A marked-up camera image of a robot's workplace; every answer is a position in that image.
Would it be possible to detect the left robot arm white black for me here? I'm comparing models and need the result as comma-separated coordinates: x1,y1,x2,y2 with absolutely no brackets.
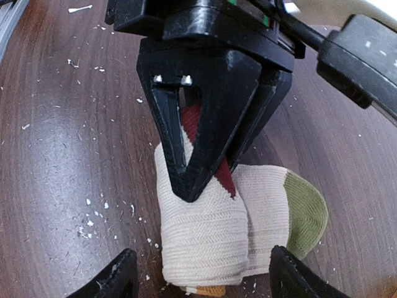
105,1,396,202

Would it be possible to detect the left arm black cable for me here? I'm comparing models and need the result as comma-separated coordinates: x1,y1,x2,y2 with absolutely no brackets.
272,0,329,52

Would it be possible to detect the white cotton swab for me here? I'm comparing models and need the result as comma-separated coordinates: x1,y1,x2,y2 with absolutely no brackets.
68,4,93,14

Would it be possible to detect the cream striped knitted sock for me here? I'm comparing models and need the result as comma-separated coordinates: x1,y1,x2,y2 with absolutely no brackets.
154,105,329,297

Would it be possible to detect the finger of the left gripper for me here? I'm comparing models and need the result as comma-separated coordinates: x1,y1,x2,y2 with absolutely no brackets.
228,69,292,170

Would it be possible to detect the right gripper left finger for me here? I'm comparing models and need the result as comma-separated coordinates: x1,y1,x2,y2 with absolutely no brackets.
67,248,139,298

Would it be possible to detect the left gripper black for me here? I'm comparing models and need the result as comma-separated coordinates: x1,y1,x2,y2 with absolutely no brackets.
105,0,306,203

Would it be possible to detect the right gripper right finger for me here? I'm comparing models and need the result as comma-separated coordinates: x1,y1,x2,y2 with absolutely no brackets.
269,245,349,298

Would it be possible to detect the aluminium front rail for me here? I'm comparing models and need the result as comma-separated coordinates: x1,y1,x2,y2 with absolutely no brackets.
0,0,30,61

